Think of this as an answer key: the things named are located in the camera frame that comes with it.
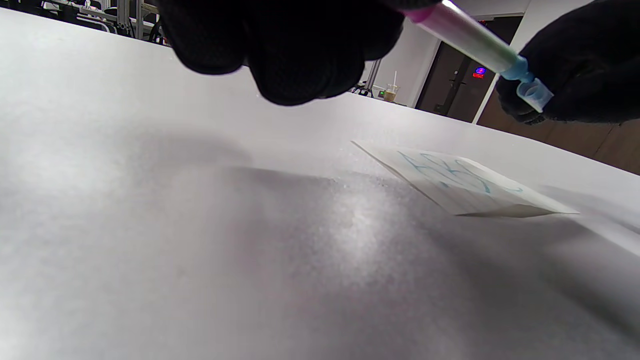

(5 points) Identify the person's right hand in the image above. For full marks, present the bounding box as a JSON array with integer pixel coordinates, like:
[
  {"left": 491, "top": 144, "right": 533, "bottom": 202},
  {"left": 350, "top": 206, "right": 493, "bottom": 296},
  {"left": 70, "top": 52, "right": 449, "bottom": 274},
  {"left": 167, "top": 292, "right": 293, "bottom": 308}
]
[{"left": 495, "top": 0, "right": 640, "bottom": 126}]

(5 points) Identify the brown door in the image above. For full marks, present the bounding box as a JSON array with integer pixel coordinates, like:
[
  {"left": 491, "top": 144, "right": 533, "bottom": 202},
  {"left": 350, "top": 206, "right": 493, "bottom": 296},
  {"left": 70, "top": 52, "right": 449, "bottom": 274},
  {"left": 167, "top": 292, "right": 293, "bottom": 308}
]
[{"left": 415, "top": 14, "right": 526, "bottom": 124}]

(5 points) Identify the translucent blue marker cap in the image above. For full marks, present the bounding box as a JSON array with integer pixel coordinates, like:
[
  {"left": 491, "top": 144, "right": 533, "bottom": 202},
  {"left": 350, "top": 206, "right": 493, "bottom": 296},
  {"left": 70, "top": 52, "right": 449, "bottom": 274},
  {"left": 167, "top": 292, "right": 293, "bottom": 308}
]
[{"left": 516, "top": 77, "right": 555, "bottom": 114}]

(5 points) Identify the pink blue permanent marker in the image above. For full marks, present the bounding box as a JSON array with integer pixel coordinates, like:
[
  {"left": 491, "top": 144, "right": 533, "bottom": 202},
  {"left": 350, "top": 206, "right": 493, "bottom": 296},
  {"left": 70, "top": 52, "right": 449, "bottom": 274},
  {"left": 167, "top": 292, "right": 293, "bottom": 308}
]
[{"left": 400, "top": 0, "right": 537, "bottom": 85}]

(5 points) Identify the aluminium frame rig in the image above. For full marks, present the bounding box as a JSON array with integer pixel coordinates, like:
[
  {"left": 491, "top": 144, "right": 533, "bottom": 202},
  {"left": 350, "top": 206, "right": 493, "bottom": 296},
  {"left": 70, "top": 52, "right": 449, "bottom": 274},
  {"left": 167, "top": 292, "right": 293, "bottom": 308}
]
[{"left": 0, "top": 0, "right": 168, "bottom": 47}]

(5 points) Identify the white lined letter paper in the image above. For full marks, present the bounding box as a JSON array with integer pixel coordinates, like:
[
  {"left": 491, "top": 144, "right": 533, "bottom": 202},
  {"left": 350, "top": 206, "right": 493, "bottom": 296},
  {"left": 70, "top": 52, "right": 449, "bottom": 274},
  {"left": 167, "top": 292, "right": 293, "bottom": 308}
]
[{"left": 351, "top": 141, "right": 581, "bottom": 219}]

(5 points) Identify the plastic cup with straw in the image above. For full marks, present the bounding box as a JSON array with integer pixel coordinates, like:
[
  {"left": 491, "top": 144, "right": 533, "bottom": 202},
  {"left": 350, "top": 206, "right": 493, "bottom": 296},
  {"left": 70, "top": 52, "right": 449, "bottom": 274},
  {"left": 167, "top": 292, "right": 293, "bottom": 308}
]
[{"left": 382, "top": 70, "right": 401, "bottom": 104}]

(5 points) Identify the person's left hand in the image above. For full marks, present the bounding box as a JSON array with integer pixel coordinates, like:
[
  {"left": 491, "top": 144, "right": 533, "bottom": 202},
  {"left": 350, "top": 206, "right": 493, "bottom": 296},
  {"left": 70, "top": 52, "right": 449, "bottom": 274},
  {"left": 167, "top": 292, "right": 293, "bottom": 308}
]
[{"left": 157, "top": 0, "right": 441, "bottom": 107}]

